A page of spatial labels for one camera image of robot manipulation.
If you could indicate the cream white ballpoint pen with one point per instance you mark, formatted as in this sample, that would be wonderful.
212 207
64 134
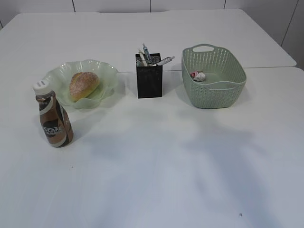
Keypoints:
142 58

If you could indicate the pink paper ball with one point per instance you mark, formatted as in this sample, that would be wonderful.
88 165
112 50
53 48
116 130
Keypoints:
194 74

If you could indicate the grey white ballpoint pen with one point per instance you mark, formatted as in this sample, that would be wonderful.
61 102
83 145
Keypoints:
165 61

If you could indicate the blue white ballpoint pen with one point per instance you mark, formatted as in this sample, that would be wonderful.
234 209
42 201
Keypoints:
147 54

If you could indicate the grey paper ball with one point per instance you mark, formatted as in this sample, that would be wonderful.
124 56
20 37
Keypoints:
200 77

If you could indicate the sugared bread roll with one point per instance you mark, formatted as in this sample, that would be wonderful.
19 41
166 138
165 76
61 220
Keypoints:
82 85

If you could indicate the brown Nescafe coffee bottle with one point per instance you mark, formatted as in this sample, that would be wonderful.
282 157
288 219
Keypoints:
53 117

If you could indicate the black square pen holder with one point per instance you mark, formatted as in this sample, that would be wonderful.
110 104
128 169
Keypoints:
149 79

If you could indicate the green plastic woven basket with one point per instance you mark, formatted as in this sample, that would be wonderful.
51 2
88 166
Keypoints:
225 77

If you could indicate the green wavy glass plate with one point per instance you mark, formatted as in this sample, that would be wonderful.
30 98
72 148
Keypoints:
60 79

